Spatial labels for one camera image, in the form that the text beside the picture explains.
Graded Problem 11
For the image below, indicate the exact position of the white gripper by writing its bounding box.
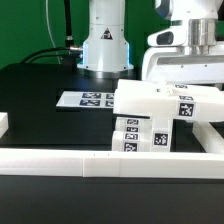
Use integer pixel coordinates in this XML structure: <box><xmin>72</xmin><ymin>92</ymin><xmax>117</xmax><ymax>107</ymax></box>
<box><xmin>141</xmin><ymin>23</ymin><xmax>224</xmax><ymax>84</ymax></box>

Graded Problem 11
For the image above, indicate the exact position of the white chair back frame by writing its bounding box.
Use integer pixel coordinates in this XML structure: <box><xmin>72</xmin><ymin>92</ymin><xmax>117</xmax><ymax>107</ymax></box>
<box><xmin>113</xmin><ymin>80</ymin><xmax>224</xmax><ymax>122</ymax></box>

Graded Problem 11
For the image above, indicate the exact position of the white U-shaped obstacle fence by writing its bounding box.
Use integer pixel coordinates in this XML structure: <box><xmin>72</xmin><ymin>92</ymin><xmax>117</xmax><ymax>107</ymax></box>
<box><xmin>0</xmin><ymin>111</ymin><xmax>224</xmax><ymax>180</ymax></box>

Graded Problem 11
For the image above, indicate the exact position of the white base tag sheet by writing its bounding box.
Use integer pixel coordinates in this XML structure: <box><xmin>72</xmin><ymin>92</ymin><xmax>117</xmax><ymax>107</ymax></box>
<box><xmin>56</xmin><ymin>91</ymin><xmax>114</xmax><ymax>108</ymax></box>

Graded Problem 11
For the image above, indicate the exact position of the black cable bundle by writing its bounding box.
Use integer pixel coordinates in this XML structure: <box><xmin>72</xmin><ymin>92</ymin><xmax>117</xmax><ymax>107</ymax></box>
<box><xmin>20</xmin><ymin>0</ymin><xmax>84</xmax><ymax>65</ymax></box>

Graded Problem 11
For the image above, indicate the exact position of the thin white cable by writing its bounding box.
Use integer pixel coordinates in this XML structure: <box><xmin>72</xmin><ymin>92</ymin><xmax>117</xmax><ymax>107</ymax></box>
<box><xmin>45</xmin><ymin>0</ymin><xmax>63</xmax><ymax>65</ymax></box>

